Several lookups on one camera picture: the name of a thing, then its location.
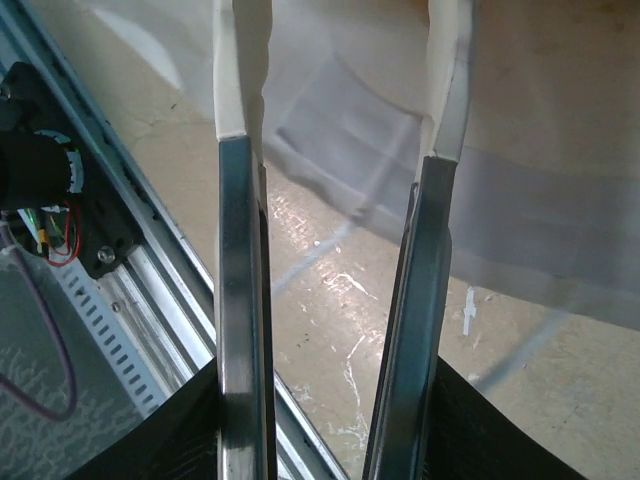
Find grey metal sheet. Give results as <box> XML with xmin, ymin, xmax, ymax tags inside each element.
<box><xmin>0</xmin><ymin>249</ymin><xmax>151</xmax><ymax>480</ymax></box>

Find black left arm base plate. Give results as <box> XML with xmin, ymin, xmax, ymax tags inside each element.
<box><xmin>64</xmin><ymin>144</ymin><xmax>147</xmax><ymax>281</ymax></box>

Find small circuit board with wires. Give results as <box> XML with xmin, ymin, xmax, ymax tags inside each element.
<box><xmin>0</xmin><ymin>199</ymin><xmax>84</xmax><ymax>269</ymax></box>

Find printed white paper bag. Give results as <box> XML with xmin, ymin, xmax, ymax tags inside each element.
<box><xmin>89</xmin><ymin>0</ymin><xmax>640</xmax><ymax>394</ymax></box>

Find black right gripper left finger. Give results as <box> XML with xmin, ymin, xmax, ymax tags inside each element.
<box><xmin>64</xmin><ymin>355</ymin><xmax>224</xmax><ymax>480</ymax></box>

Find metal tongs with white tips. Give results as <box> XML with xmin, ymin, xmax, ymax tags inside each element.
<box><xmin>212</xmin><ymin>0</ymin><xmax>475</xmax><ymax>480</ymax></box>

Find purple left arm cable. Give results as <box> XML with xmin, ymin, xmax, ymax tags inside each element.
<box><xmin>0</xmin><ymin>222</ymin><xmax>80</xmax><ymax>421</ymax></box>

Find aluminium mounting rail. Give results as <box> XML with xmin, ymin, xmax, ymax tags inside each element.
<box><xmin>0</xmin><ymin>0</ymin><xmax>351</xmax><ymax>480</ymax></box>

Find white slotted cable duct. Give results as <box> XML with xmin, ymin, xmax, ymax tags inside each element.
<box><xmin>52</xmin><ymin>257</ymin><xmax>169</xmax><ymax>419</ymax></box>

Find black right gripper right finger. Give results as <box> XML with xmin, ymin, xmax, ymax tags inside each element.
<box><xmin>424</xmin><ymin>355</ymin><xmax>587</xmax><ymax>480</ymax></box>

